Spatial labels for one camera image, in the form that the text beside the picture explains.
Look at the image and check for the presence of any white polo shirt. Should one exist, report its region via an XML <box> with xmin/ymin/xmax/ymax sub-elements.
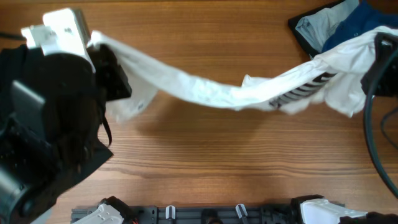
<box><xmin>86</xmin><ymin>26</ymin><xmax>398</xmax><ymax>123</ymax></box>

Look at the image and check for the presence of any navy blue shirt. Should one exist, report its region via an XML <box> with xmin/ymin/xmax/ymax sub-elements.
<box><xmin>322</xmin><ymin>1</ymin><xmax>397</xmax><ymax>53</ymax></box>

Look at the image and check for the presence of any black t-shirt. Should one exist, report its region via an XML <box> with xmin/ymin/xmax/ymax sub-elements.
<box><xmin>0</xmin><ymin>44</ymin><xmax>113</xmax><ymax>218</ymax></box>

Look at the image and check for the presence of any light grey garment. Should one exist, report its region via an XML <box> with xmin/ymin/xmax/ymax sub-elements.
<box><xmin>296</xmin><ymin>0</ymin><xmax>359</xmax><ymax>53</ymax></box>

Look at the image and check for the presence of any black garment under pile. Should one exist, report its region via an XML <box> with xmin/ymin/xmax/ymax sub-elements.
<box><xmin>287</xmin><ymin>0</ymin><xmax>343</xmax><ymax>59</ymax></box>

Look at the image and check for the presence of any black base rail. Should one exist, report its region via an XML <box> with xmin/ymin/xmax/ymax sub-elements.
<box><xmin>70</xmin><ymin>203</ymin><xmax>348</xmax><ymax>224</ymax></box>

